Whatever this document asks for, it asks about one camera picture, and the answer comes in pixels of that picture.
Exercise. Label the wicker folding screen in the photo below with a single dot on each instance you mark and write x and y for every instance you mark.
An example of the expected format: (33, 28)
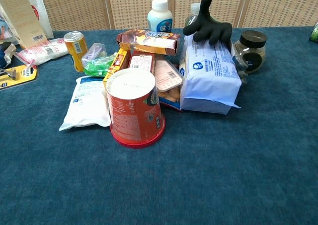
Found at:
(273, 6)

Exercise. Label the beige paper carton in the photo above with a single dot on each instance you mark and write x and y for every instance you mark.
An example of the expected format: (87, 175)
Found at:
(22, 16)

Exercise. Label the clear biscuit tray pink label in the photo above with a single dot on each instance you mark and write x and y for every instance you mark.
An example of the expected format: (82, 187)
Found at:
(167, 76)

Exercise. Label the yellow drink can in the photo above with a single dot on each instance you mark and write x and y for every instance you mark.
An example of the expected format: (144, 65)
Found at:
(75, 48)

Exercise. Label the white pink plastic packet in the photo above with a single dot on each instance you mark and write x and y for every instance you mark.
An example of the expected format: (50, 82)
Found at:
(42, 51)

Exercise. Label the yellow cardboard box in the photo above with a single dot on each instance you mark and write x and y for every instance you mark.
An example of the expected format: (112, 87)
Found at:
(116, 66)

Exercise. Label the blue white paper bag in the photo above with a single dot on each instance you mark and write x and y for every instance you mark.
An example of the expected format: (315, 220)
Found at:
(211, 78)

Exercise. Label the clear bottle white cap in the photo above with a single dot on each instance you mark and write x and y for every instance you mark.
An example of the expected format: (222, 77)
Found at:
(192, 15)

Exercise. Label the black rubber glove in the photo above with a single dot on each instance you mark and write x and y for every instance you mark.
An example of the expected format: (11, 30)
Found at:
(211, 27)

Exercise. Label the clear purple plastic packet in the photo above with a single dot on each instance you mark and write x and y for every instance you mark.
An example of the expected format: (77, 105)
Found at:
(93, 52)

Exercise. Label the dark blue crumpled package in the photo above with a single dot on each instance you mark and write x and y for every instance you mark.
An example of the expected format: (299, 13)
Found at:
(5, 54)

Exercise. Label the red instant noodle cup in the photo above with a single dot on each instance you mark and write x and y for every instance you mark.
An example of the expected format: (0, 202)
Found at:
(134, 110)

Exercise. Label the green plastic packet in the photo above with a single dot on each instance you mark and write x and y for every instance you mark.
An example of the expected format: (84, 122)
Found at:
(98, 66)

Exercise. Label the white pillow pouch bag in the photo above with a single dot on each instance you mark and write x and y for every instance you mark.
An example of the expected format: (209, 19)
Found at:
(84, 105)

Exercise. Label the green object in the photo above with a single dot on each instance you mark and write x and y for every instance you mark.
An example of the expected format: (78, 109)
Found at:
(314, 33)

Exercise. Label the blue table cloth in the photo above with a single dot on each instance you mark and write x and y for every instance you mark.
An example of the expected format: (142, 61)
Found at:
(198, 172)

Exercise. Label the brown orange snack box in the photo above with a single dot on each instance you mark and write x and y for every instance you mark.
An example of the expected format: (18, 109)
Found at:
(149, 42)

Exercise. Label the glass jar black lid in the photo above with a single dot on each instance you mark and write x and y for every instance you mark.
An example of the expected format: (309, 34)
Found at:
(253, 53)

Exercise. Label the blue biscuit box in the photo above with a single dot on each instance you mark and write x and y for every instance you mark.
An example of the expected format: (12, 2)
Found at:
(170, 97)

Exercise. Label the white red plastic bag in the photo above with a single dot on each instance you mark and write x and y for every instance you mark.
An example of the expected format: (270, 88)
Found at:
(42, 9)

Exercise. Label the razor on yellow card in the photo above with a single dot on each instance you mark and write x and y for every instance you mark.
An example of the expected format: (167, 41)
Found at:
(17, 76)

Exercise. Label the white milk drink bottle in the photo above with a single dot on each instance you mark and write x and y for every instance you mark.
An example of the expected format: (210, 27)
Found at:
(159, 19)

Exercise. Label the red box pink label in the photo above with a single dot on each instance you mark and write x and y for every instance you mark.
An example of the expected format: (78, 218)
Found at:
(141, 62)

